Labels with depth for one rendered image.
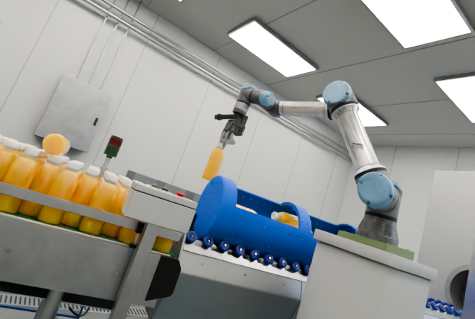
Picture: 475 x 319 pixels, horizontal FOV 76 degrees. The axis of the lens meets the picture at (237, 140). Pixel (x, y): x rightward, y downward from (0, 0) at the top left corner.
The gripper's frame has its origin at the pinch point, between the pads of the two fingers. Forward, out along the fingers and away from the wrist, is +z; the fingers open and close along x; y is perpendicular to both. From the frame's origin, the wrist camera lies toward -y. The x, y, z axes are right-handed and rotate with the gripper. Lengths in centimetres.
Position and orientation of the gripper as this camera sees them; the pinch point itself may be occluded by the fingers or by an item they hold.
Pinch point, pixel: (220, 145)
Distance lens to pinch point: 153.0
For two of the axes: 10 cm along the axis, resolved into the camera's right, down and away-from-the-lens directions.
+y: 8.2, 4.1, 4.0
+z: -3.8, 9.1, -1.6
